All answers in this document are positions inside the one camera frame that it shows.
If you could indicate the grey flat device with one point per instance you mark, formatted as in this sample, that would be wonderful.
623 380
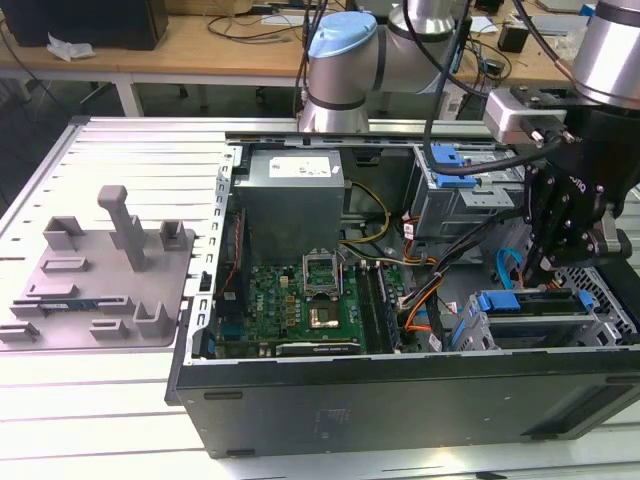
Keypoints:
550 24

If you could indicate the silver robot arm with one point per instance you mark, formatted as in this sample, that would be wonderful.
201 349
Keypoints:
340 75

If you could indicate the green motherboard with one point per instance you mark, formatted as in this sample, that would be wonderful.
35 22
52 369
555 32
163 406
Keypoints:
280 310

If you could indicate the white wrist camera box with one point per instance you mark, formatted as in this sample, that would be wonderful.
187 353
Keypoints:
505 117

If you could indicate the RAM stick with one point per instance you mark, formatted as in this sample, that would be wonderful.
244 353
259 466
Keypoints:
65 303

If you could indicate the black PC case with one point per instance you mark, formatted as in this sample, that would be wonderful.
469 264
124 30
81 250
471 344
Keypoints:
400 410

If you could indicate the black computer tower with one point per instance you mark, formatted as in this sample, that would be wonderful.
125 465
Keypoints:
100 25

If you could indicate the wooden desk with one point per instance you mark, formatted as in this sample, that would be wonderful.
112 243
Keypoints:
175 55

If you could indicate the black graphics card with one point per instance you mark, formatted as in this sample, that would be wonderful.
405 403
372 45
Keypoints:
320 348

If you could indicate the black RAM slot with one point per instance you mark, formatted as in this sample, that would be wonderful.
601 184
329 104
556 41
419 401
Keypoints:
382 307
374 307
365 307

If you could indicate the white crumpled plastic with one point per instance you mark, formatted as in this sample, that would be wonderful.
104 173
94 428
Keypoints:
70 47

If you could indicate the CPU socket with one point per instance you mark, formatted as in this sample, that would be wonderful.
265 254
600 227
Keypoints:
324 318

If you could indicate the small black box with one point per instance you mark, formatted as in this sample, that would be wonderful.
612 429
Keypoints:
512 37

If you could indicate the blue drive latch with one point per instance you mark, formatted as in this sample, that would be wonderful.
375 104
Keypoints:
445 156

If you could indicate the hard disk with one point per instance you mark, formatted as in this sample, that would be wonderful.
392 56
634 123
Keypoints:
500 303

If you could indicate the white paper sheet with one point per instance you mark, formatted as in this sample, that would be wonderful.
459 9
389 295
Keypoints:
484 25

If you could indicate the metal disk bay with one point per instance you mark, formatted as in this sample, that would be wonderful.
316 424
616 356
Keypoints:
607 327

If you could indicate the grey parts rack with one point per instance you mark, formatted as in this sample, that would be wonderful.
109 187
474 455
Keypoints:
100 280

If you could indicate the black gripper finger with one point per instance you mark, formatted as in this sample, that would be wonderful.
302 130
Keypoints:
572 230
537 200

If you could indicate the clear plastic bags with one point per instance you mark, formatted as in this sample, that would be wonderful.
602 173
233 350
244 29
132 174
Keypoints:
567 47

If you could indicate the metal optical drive cage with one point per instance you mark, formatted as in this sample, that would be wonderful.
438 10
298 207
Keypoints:
450 210

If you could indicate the grey power supply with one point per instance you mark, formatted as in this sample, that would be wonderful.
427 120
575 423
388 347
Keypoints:
290 210

